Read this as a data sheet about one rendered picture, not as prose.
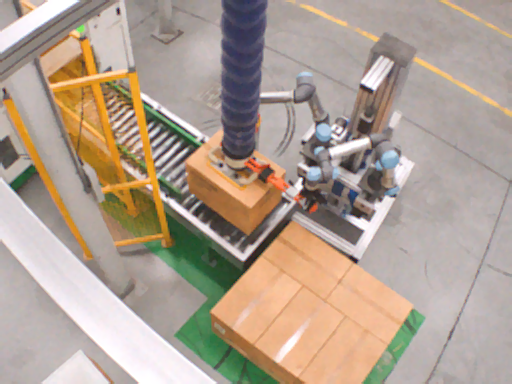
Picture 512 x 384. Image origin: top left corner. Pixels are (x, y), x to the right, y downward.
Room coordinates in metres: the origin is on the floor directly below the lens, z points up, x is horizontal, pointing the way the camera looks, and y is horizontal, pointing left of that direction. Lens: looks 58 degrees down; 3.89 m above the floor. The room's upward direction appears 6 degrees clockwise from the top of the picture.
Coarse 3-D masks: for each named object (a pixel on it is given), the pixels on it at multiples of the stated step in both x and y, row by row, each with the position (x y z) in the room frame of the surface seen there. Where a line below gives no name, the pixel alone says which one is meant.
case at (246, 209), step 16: (208, 144) 2.12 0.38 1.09; (192, 160) 1.97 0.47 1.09; (208, 160) 1.98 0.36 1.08; (224, 160) 2.00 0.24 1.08; (192, 176) 1.92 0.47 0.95; (208, 176) 1.85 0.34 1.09; (192, 192) 1.93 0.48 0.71; (208, 192) 1.84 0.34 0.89; (224, 192) 1.75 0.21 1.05; (240, 192) 1.74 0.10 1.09; (256, 192) 1.76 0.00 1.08; (272, 192) 1.83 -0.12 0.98; (224, 208) 1.75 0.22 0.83; (240, 208) 1.67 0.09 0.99; (256, 208) 1.68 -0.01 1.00; (272, 208) 1.86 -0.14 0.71; (240, 224) 1.67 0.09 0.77; (256, 224) 1.70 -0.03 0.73
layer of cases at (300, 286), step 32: (288, 224) 1.83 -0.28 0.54; (288, 256) 1.55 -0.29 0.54; (320, 256) 1.58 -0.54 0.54; (256, 288) 1.27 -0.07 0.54; (288, 288) 1.29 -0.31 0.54; (320, 288) 1.31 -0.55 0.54; (352, 288) 1.33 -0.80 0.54; (384, 288) 1.34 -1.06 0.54; (224, 320) 0.99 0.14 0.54; (256, 320) 1.02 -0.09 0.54; (288, 320) 1.04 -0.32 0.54; (320, 320) 1.05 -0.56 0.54; (352, 320) 1.07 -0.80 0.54; (384, 320) 1.08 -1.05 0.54; (256, 352) 0.81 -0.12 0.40; (288, 352) 0.79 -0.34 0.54; (320, 352) 0.81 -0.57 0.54; (352, 352) 0.82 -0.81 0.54
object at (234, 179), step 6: (216, 156) 2.01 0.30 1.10; (210, 162) 1.95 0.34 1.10; (222, 162) 1.96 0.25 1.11; (216, 168) 1.91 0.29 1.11; (222, 168) 1.91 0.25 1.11; (222, 174) 1.86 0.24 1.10; (234, 174) 1.87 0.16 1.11; (240, 174) 1.88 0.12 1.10; (228, 180) 1.82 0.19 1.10; (234, 180) 1.82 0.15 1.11; (240, 186) 1.78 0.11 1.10; (246, 186) 1.78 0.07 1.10
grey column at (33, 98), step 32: (0, 0) 1.27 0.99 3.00; (32, 64) 1.31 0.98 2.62; (32, 96) 1.27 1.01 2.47; (32, 128) 1.23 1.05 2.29; (64, 128) 1.35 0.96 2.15; (64, 160) 1.29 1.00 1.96; (64, 192) 1.23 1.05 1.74; (96, 224) 1.30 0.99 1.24; (96, 256) 1.25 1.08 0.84; (128, 288) 1.30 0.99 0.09
